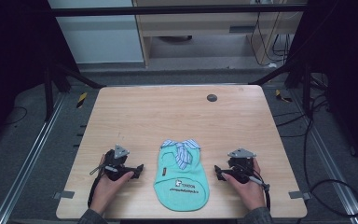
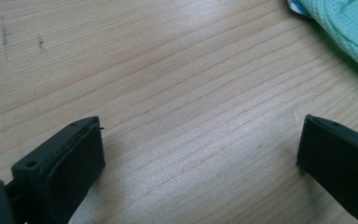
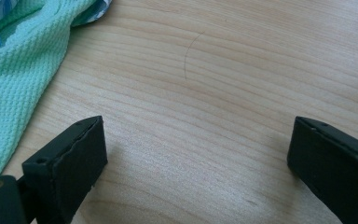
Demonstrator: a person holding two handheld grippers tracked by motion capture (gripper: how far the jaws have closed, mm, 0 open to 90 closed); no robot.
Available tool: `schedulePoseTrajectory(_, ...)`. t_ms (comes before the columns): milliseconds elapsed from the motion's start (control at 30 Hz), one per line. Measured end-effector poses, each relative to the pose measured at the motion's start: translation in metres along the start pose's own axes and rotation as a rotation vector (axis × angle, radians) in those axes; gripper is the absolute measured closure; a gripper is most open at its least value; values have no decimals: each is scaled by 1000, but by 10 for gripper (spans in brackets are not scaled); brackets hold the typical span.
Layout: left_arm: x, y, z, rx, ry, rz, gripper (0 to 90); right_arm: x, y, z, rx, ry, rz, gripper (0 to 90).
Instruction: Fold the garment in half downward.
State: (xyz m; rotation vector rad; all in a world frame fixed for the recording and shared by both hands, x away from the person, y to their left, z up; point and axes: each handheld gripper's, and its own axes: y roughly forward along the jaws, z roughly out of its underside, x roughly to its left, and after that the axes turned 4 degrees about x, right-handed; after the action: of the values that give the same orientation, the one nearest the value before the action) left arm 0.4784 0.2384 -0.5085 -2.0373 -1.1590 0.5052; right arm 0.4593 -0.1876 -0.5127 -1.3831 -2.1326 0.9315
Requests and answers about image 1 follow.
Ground black metal stand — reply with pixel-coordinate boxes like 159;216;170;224
249;59;313;118
42;61;106;123

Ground person's left hand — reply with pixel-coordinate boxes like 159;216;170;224
89;154;135;216

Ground black horizontal frame bar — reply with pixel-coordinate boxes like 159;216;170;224
49;3;309;18

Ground aluminium floor rail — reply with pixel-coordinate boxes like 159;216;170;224
289;89;358;224
0;91;67;224

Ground teal pet shirt striped collar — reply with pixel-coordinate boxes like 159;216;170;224
153;138;211;213

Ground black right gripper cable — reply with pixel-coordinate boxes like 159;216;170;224
247;175;272;213

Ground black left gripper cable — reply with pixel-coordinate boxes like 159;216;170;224
87;163;110;209

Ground yellow black striped tape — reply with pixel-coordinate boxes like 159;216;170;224
76;91;89;109
275;89;293;104

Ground light wooden desk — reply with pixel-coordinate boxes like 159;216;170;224
131;0;306;67

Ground grey metal table bracket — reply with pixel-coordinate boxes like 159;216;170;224
288;190;311;201
53;190;76;200

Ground thin black floor cable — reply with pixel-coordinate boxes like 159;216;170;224
3;105;29;127

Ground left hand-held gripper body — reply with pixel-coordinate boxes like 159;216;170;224
103;143;135;182

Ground white cabinet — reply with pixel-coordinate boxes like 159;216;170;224
48;0;145;64

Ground black cables under desk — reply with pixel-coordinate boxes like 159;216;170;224
249;12;295;67

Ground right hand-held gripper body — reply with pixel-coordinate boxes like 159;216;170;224
226;147;257;185

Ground person's right hand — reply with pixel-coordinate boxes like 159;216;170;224
221;158;267;212

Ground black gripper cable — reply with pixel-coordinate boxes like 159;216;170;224
87;163;110;209
247;175;272;213

